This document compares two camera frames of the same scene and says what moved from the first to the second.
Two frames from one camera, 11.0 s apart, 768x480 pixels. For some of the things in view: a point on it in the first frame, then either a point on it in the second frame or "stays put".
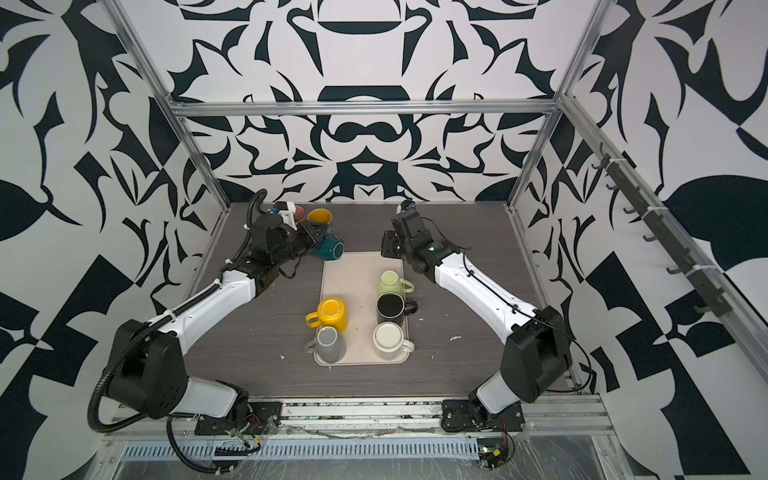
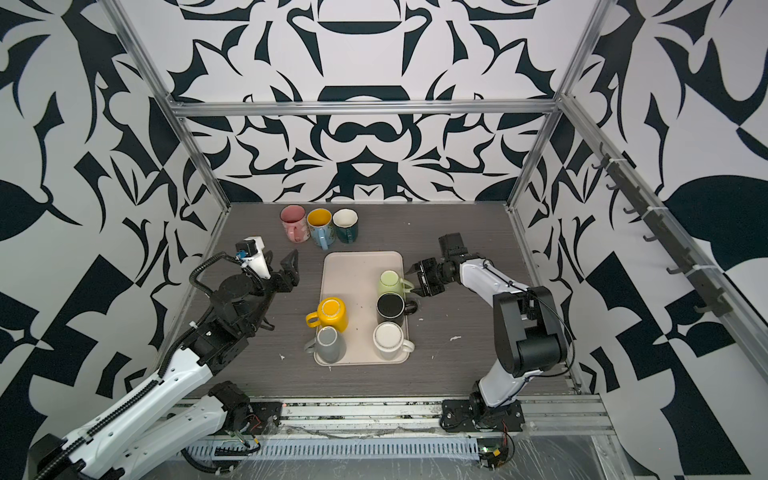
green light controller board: [492, 452] stays put
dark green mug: [328, 248] -> [346, 223]
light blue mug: [319, 215] stays put
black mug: [391, 307] stays put
